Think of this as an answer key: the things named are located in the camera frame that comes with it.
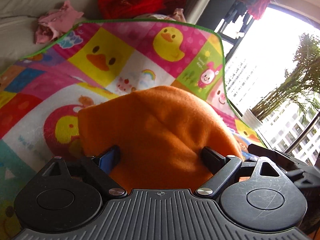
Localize orange fleece garment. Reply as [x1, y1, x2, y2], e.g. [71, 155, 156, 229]
[78, 86, 242, 191]

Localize hanging red clothes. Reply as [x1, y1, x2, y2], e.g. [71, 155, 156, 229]
[238, 0, 272, 20]

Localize potted green plant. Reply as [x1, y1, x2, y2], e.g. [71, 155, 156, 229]
[241, 33, 319, 129]

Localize colourful cartoon play mat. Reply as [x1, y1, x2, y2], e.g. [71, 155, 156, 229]
[1, 20, 262, 239]

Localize pink crumpled baby garment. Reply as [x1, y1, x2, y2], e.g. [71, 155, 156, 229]
[34, 0, 84, 44]

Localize small pink object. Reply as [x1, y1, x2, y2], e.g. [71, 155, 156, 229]
[171, 8, 186, 23]

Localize grey covered sofa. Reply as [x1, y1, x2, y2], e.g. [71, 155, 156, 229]
[1, 0, 100, 72]

